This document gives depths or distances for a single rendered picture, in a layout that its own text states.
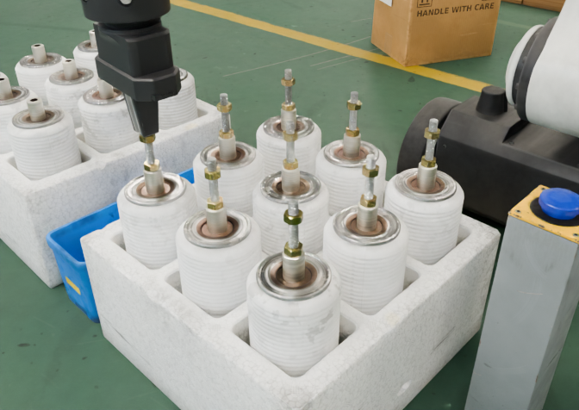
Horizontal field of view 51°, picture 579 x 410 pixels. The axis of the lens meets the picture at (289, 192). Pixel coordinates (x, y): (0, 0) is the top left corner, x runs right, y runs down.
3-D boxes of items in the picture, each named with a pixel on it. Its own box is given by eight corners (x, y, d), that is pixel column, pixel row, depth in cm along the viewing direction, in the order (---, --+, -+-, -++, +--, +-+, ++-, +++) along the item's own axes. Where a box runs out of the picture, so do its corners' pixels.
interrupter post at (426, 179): (426, 180, 76) (430, 158, 74) (438, 189, 74) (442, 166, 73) (411, 185, 75) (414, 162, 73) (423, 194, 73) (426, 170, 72)
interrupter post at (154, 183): (163, 184, 76) (159, 162, 74) (167, 194, 74) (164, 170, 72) (144, 189, 75) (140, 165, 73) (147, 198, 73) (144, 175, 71)
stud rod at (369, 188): (370, 218, 66) (376, 158, 62) (362, 217, 66) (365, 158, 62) (372, 214, 67) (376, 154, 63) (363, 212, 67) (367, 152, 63)
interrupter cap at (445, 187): (430, 166, 79) (431, 162, 79) (469, 194, 73) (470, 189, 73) (382, 180, 76) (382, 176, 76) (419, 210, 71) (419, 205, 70)
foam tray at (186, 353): (289, 223, 111) (288, 136, 102) (480, 329, 88) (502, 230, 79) (102, 336, 88) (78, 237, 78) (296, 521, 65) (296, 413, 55)
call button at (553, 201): (546, 199, 61) (550, 182, 60) (586, 214, 59) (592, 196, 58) (528, 215, 59) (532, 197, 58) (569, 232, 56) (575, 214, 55)
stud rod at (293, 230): (296, 260, 60) (296, 197, 56) (300, 266, 59) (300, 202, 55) (287, 263, 60) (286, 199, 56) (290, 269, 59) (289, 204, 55)
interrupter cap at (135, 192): (178, 171, 79) (177, 166, 78) (193, 200, 73) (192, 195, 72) (120, 183, 76) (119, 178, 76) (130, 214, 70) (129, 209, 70)
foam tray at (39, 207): (128, 133, 143) (116, 60, 133) (236, 195, 119) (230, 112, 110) (-41, 197, 120) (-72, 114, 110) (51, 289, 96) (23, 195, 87)
